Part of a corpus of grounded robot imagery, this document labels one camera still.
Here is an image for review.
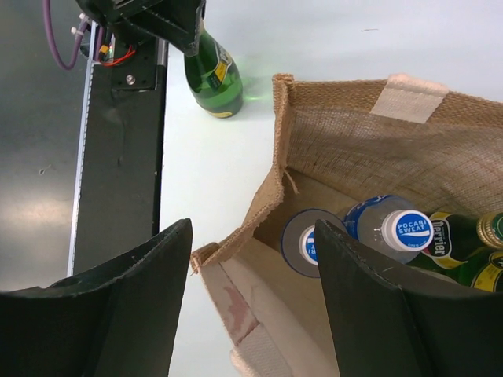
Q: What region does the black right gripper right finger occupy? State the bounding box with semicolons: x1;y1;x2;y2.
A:
314;220;502;376

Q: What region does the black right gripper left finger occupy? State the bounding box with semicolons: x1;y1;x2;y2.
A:
1;219;193;376

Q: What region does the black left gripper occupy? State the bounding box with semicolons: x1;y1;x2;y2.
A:
76;0;206;57

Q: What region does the green perrier bottle front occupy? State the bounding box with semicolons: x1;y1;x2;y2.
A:
184;24;244;119

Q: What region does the blue label water bottle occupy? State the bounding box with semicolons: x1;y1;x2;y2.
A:
281;208;347;278
337;195;433;264

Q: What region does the green bottle red label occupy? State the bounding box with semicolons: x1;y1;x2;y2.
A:
408;212;502;273

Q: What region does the green glass bottle gold cap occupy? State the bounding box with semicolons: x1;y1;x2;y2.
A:
446;249;502;292

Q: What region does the brown jute canvas bag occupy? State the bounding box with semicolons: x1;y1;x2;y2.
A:
191;75;502;376

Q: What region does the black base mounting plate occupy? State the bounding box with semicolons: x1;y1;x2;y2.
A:
73;40;167;275

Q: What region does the white cable duct rail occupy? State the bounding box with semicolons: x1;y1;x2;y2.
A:
67;21;96;277

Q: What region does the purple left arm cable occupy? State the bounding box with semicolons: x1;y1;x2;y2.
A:
42;0;105;71

